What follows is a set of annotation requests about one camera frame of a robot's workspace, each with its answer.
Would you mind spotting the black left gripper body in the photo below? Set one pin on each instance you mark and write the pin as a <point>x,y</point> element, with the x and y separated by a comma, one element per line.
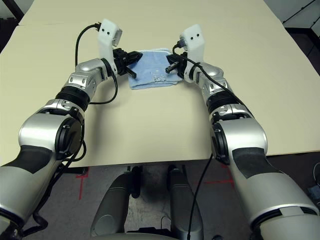
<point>121,61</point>

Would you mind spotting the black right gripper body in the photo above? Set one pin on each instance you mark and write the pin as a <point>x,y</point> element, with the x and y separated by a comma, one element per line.
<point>182,63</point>

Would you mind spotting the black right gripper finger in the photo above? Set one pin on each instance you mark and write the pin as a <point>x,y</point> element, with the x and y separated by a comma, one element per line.
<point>173,59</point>
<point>172,68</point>

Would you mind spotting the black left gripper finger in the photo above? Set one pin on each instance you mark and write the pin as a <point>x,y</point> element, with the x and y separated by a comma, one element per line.
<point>131,73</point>
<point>135,56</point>

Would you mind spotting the light blue towel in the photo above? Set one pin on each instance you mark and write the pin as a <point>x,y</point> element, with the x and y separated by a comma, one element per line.
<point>152,67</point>

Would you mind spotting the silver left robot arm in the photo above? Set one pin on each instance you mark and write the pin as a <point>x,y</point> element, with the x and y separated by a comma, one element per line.
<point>42,135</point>

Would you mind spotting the black foam floor mat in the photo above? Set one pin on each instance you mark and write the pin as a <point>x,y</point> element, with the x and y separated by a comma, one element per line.
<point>5,32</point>

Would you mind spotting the small blue floor object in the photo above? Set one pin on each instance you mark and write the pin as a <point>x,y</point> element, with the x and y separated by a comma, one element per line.
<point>313,192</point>

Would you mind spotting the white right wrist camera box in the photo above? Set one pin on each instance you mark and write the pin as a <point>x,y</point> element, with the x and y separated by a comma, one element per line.
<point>193,37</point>

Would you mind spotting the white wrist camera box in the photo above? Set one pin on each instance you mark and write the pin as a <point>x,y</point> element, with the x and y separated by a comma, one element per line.
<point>107,30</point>
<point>193,37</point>

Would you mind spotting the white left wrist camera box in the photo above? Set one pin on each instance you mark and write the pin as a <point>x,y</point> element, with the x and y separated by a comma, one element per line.
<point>107,30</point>

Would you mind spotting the grey desk with dark frame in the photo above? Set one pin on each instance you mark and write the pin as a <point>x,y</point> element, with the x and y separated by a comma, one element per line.
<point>302,15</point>

